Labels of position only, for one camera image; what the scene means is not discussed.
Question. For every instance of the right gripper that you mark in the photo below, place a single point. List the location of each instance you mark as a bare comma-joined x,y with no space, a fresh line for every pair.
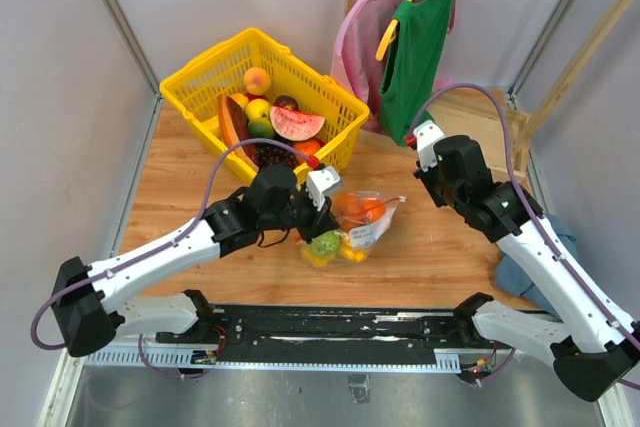
425,178

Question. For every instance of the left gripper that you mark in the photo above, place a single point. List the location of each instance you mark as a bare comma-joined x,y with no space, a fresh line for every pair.
321,222

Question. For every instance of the green custard apple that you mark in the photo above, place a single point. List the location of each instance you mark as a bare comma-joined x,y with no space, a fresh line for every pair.
327,244

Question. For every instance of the orange tomato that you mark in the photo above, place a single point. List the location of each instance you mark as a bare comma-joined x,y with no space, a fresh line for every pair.
350,208

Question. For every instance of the yellow bell pepper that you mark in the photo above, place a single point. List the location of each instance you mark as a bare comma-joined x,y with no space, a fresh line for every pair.
317,261
354,255

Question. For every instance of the clear zip top bag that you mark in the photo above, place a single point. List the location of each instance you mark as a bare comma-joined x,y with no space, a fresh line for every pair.
364,236

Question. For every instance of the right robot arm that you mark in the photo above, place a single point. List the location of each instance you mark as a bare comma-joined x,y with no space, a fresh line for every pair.
594,343

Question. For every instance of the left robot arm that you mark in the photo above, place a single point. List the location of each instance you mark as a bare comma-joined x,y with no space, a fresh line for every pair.
95,304

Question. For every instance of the dark grape bunch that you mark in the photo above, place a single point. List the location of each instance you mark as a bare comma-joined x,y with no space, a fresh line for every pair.
269,154

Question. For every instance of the orange persimmon in basket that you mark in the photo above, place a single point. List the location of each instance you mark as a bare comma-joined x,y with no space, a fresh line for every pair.
308,147

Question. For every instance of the wooden clothes rack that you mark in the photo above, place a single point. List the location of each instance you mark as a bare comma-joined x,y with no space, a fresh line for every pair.
504,134

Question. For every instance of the watermelon slice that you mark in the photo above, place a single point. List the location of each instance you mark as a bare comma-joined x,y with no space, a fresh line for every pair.
295,125

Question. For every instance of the papaya slice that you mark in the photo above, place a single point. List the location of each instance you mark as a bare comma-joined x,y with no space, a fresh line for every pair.
234,129

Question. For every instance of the dark plum in basket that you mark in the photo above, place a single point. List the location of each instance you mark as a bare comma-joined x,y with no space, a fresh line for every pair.
287,102

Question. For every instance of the orange fruit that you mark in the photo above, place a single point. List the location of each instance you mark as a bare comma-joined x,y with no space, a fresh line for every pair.
241,99

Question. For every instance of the blue cloth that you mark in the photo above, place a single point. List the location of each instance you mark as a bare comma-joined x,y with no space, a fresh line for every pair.
510,278

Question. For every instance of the peach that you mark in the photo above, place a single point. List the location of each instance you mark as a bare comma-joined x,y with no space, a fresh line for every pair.
257,81

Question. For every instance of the green shirt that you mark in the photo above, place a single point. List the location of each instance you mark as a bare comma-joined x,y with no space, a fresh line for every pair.
421,27

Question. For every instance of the pink shirt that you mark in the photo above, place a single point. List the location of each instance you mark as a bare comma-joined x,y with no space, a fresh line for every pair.
354,66

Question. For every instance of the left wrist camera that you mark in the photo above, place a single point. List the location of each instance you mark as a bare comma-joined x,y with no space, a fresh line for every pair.
320,184

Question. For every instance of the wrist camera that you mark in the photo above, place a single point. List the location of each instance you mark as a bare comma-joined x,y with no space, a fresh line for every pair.
320,184
423,139

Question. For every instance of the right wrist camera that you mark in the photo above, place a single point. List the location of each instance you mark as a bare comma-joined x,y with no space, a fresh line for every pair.
423,139

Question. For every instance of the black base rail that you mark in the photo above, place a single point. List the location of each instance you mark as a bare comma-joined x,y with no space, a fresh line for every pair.
329,338

